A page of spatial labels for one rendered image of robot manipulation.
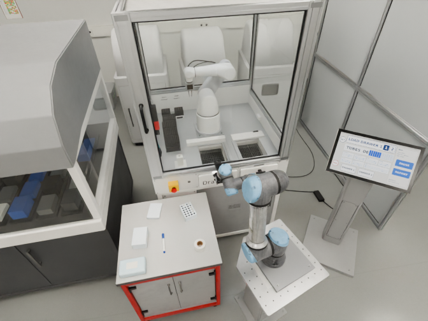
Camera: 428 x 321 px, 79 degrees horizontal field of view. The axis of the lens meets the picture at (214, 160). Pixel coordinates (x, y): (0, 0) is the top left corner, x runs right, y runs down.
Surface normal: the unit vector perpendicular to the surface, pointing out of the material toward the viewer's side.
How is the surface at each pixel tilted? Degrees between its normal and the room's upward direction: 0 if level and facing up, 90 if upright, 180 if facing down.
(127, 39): 90
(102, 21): 90
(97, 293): 0
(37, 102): 41
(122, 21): 90
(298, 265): 3
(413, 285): 1
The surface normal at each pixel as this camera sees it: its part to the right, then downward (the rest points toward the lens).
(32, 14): 0.15, 0.65
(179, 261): -0.02, -0.75
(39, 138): 0.18, 0.34
